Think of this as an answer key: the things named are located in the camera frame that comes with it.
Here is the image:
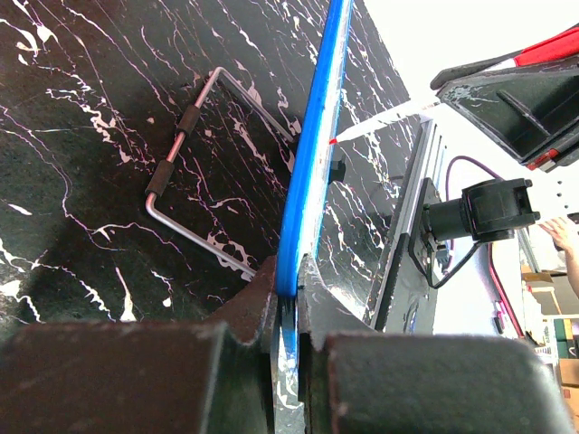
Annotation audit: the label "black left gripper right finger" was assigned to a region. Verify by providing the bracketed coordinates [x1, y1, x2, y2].
[298, 254, 379, 433]

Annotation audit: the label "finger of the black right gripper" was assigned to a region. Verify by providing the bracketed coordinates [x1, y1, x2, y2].
[438, 62, 578, 167]
[430, 44, 578, 90]

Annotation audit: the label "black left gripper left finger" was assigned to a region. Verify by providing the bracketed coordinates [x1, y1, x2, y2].
[202, 256, 277, 433]

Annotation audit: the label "red capped marker pen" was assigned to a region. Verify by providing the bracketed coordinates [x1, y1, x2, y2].
[329, 26, 578, 145]

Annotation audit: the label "blue framed whiteboard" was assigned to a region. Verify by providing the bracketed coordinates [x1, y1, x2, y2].
[274, 1, 354, 410]

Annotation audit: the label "bare human hand background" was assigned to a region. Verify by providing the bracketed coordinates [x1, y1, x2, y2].
[539, 217, 578, 253]

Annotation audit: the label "cardboard boxes in background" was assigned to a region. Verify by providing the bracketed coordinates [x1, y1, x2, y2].
[521, 265, 578, 424]

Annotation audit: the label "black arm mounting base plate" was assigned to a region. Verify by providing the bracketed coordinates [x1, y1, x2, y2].
[373, 177, 441, 335]

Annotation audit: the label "metal wire whiteboard stand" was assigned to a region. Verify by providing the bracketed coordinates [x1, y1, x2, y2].
[145, 66, 302, 278]

